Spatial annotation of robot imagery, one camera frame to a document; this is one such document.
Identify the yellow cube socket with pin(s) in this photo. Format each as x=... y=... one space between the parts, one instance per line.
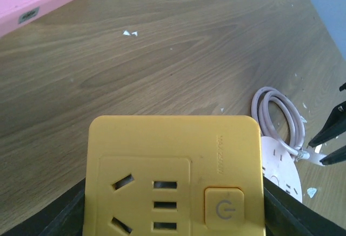
x=174 y=175

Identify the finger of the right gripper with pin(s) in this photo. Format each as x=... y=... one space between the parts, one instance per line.
x=334 y=126
x=334 y=157

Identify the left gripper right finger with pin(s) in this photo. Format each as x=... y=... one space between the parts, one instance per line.
x=284 y=215

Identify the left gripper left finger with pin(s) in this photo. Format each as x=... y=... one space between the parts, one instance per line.
x=64 y=216

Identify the round pink socket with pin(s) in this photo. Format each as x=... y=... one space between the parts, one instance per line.
x=278 y=167

